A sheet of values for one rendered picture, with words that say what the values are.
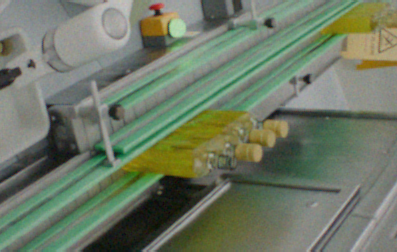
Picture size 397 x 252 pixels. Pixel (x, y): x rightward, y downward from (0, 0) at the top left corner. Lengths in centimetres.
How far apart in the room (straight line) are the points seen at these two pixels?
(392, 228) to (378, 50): 338
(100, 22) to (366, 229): 62
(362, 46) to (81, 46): 375
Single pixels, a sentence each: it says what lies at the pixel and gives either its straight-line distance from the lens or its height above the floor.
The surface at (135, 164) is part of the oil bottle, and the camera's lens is 138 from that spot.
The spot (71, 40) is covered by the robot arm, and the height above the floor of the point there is 110.
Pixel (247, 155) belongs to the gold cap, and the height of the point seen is 115.
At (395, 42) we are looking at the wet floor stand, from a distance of 460.
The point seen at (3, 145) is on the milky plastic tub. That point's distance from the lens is 128.
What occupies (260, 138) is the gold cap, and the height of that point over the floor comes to 115.
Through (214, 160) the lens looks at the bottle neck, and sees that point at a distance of 127.
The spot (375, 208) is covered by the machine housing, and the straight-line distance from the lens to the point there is 130.
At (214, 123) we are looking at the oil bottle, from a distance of 140.
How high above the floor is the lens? 181
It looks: 35 degrees down
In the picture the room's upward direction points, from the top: 93 degrees clockwise
